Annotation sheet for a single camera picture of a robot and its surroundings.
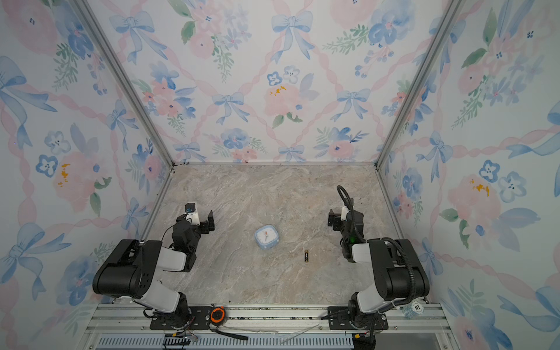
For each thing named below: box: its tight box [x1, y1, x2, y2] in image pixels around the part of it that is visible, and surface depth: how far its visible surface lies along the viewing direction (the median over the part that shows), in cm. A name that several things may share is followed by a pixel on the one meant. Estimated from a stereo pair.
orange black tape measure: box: [210, 305, 227, 326], surface depth 73 cm
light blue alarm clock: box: [254, 224, 280, 251], surface depth 92 cm
